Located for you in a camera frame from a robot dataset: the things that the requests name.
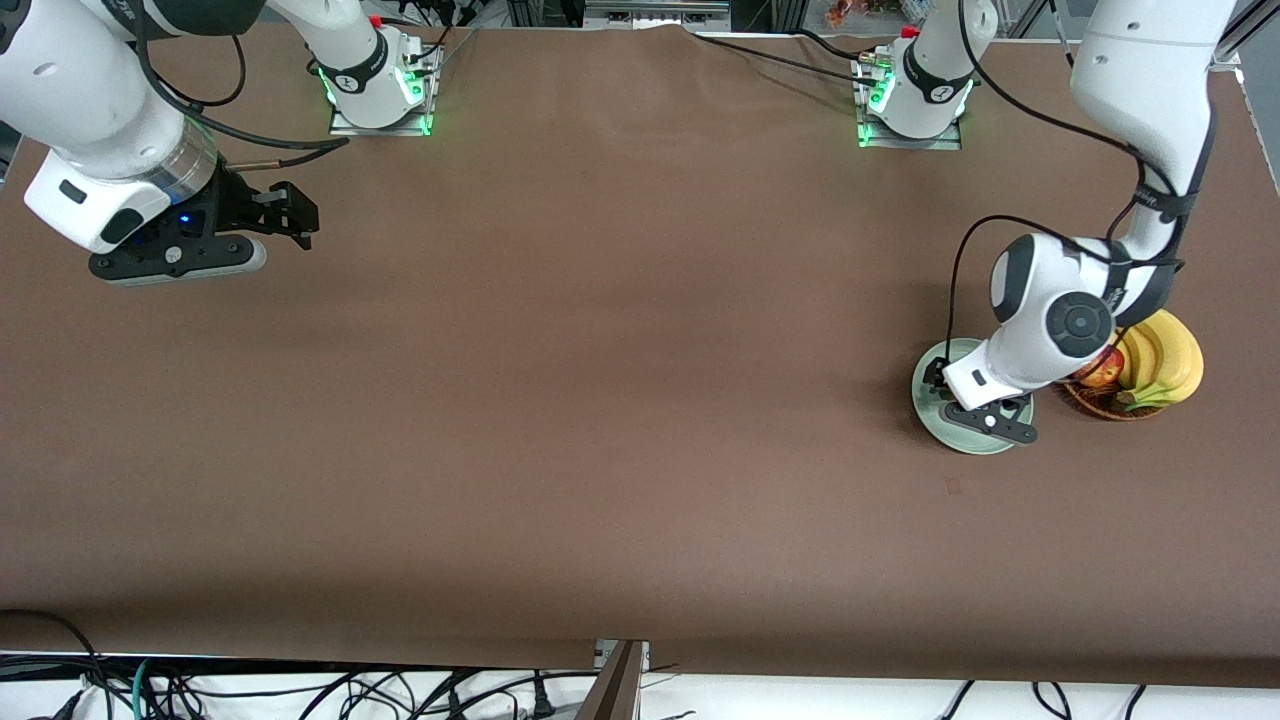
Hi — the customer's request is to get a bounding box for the pale green round plate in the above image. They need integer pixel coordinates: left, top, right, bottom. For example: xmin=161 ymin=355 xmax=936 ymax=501
xmin=911 ymin=338 xmax=1035 ymax=456

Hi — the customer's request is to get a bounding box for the brown wicker basket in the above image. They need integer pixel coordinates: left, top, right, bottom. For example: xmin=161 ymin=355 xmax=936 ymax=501
xmin=1058 ymin=372 xmax=1169 ymax=422

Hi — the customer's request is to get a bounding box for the red apple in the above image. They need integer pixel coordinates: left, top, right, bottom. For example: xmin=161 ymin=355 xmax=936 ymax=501
xmin=1072 ymin=345 xmax=1126 ymax=389

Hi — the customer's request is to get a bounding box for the yellow banana bunch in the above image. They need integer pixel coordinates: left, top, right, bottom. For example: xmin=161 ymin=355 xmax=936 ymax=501
xmin=1112 ymin=308 xmax=1205 ymax=412

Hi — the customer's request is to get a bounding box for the brown table cover sheet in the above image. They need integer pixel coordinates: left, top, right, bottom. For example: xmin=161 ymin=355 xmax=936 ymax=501
xmin=0 ymin=18 xmax=1280 ymax=689

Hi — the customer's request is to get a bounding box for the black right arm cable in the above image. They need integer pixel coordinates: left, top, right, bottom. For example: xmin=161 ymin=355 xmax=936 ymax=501
xmin=130 ymin=25 xmax=351 ymax=171

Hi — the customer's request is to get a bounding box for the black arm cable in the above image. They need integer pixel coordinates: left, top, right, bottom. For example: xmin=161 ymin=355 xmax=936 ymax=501
xmin=130 ymin=25 xmax=351 ymax=171
xmin=946 ymin=0 xmax=1181 ymax=363

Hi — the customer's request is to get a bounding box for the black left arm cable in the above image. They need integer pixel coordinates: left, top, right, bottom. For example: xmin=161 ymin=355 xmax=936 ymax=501
xmin=946 ymin=0 xmax=1181 ymax=363

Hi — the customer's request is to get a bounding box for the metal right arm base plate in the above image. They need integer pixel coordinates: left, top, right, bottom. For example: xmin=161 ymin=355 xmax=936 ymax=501
xmin=328 ymin=40 xmax=443 ymax=138

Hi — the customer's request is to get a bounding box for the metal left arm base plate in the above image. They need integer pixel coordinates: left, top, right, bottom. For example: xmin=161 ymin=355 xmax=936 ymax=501
xmin=856 ymin=52 xmax=964 ymax=151

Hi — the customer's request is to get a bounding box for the short black table cable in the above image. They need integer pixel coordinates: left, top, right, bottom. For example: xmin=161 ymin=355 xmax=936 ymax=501
xmin=795 ymin=28 xmax=876 ymax=63

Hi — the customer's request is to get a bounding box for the long black table cable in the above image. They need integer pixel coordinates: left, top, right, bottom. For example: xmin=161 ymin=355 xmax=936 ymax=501
xmin=683 ymin=27 xmax=891 ymax=89

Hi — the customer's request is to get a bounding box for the grey metal rail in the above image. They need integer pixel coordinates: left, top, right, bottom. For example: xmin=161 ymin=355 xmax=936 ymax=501
xmin=583 ymin=0 xmax=732 ymax=29

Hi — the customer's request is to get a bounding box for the aluminium table bracket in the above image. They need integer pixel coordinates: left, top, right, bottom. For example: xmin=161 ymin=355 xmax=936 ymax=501
xmin=593 ymin=638 xmax=651 ymax=673

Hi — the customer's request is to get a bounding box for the aluminium frame profile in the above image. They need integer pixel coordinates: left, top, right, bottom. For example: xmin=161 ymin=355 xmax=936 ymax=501
xmin=1212 ymin=0 xmax=1266 ymax=71

